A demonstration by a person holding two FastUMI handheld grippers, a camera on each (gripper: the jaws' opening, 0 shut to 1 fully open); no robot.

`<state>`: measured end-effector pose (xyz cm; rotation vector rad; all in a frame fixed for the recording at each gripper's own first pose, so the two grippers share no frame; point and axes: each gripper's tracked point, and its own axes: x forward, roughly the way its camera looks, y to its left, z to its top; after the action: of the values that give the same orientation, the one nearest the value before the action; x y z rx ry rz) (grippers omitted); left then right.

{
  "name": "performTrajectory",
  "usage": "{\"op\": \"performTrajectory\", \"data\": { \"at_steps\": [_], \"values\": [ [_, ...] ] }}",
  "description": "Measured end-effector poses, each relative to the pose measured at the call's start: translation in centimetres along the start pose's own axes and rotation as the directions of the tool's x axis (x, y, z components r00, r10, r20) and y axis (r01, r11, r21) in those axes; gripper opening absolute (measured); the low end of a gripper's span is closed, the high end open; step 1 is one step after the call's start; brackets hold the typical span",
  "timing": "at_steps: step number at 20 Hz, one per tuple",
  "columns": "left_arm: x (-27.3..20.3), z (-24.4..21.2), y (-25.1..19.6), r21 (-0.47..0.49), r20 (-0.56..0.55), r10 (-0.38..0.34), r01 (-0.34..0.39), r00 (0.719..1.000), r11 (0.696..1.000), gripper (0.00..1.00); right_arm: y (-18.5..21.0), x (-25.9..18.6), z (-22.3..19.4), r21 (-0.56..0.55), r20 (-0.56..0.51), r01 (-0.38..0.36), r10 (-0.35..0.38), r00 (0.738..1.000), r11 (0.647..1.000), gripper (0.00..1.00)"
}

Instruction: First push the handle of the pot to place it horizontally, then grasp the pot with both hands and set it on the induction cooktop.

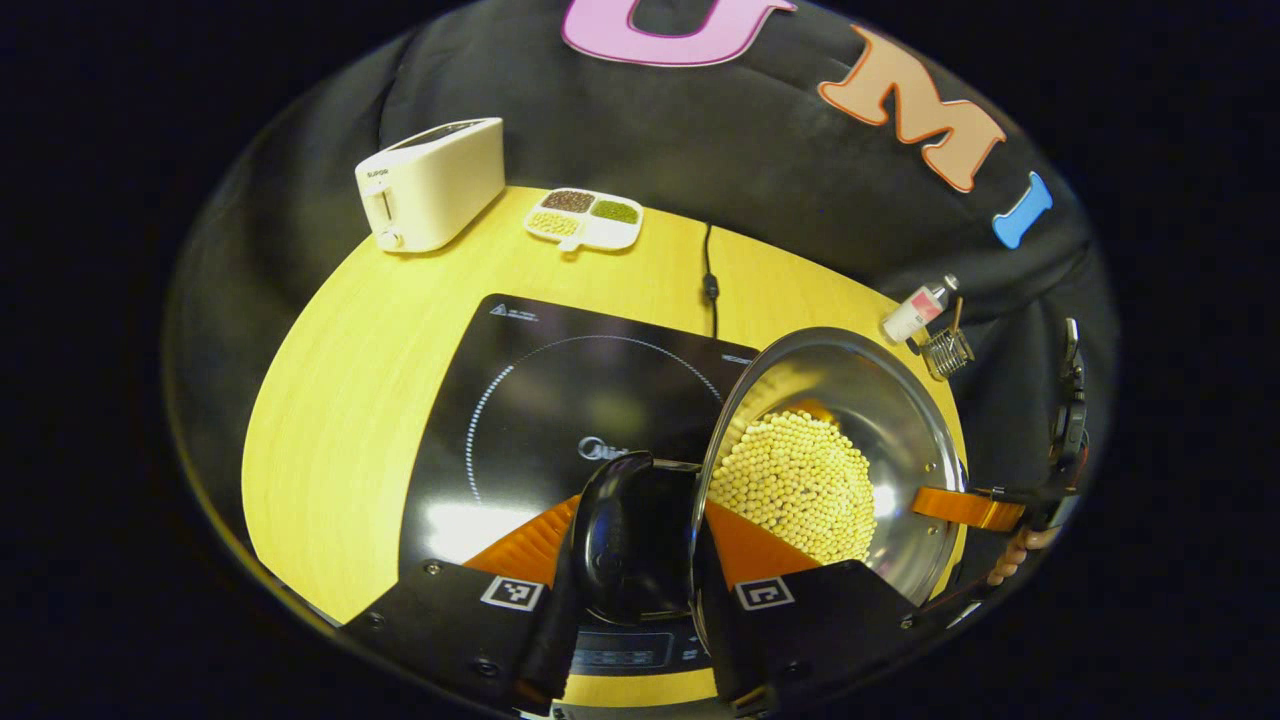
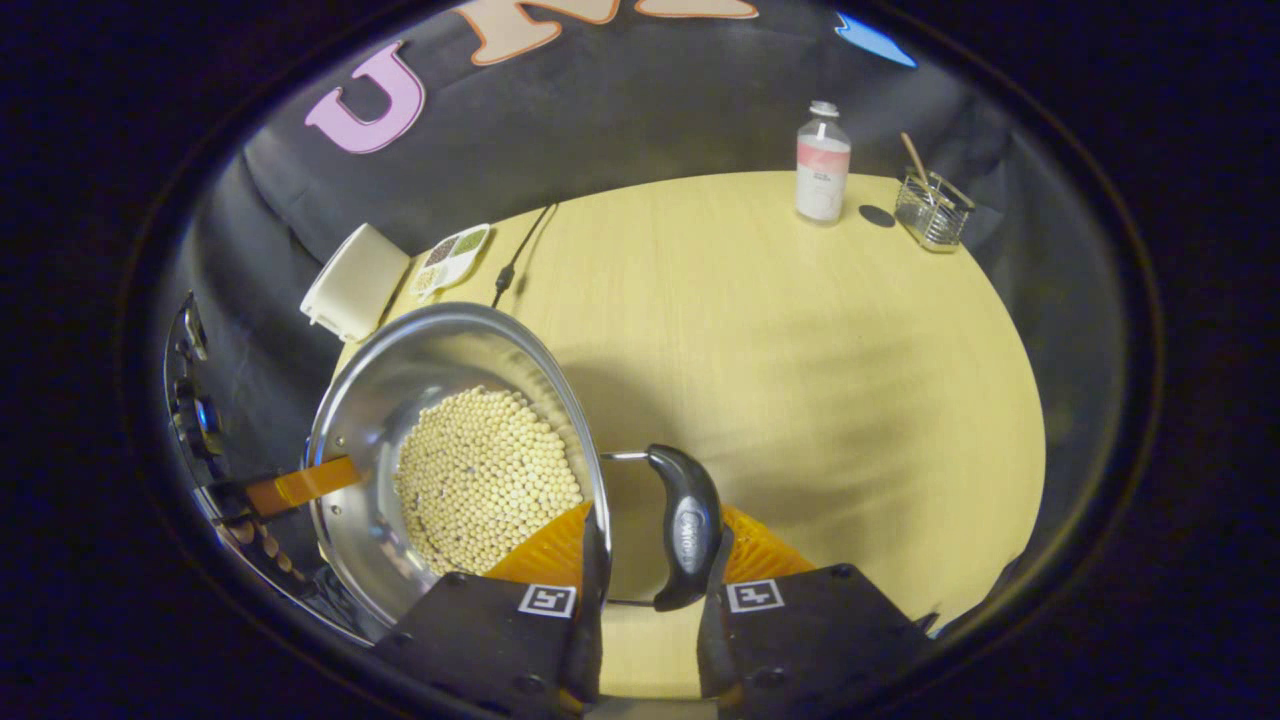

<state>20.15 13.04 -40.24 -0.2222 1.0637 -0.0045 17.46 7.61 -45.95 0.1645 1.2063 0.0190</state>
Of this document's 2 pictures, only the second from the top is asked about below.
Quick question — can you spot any wooden stick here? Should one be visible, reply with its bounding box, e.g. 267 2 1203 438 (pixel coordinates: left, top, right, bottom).
899 132 936 206

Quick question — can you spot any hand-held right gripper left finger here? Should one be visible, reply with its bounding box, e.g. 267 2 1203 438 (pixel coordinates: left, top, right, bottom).
372 500 613 706

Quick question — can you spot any pile of soybeans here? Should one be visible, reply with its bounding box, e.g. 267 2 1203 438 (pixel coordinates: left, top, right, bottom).
392 386 585 577

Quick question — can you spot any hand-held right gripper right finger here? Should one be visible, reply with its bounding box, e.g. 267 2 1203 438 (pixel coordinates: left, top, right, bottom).
697 505 933 706

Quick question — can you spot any clear bottle with pink label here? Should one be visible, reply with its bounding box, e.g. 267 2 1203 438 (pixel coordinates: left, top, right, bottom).
795 100 853 226

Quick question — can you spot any black power cable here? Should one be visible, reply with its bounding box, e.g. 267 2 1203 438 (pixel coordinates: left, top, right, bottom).
490 203 557 309

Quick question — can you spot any white divided seasoning dish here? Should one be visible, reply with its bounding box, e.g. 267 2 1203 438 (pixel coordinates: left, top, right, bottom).
410 223 492 298

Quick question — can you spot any stainless steel pot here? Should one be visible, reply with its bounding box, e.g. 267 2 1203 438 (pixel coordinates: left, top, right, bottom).
303 302 723 631

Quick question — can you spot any white toaster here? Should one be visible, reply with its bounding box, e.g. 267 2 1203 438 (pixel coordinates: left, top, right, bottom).
300 223 411 343

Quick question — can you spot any wire mesh holder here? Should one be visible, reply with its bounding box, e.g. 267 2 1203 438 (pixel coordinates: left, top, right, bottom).
893 168 976 253

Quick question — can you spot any black backdrop cloth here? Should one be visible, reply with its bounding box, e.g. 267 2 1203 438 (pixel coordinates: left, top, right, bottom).
150 0 1131 621

